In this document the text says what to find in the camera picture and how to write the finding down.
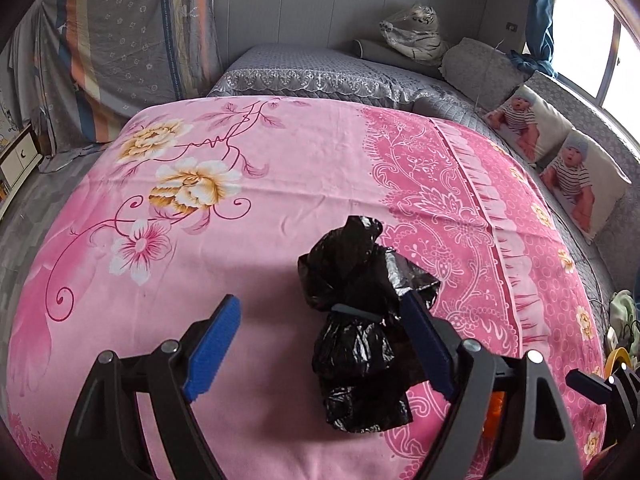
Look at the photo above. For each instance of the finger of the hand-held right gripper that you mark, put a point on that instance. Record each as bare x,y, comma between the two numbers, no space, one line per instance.
587,382

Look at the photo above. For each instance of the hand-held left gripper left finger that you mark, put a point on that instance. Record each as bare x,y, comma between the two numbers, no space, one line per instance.
210,355

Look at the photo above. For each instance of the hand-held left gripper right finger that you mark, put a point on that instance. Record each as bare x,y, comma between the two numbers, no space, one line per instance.
425,340

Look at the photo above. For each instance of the yellow trash bin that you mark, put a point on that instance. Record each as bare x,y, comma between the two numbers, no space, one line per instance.
617,355

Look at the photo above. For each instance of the black plastic bag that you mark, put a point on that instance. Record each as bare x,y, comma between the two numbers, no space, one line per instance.
350,270

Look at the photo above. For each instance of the light green cloth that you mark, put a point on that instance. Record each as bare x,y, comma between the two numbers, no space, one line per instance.
620,310

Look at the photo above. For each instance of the baby print pillow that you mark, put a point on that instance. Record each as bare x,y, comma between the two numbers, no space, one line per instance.
585,180
525,120

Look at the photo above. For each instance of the pink floral bedsheet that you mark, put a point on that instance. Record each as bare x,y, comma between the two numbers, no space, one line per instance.
300,170

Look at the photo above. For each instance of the white tv cabinet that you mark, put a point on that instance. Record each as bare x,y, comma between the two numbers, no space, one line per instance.
20,155

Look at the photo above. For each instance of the grey sofa cushion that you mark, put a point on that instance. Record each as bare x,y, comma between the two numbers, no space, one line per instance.
480,65

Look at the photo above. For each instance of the grey bolster pillow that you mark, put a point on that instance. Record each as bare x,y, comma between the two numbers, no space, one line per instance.
372,52

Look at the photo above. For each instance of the grey quilted sofa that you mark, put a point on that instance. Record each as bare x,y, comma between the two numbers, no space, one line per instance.
300,67

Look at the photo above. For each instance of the white tiger plush toy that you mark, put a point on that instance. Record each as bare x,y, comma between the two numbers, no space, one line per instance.
415,35

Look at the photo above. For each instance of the wardrobe under striped cloth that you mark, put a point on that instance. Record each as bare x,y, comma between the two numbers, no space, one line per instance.
125,35

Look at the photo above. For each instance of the window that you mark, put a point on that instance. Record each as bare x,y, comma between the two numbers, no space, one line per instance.
595,35

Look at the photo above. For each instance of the white hanging cloth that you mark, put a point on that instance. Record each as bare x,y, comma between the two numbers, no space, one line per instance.
25,60

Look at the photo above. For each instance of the blue curtain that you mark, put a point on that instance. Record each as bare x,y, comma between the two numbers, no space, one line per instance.
540,10

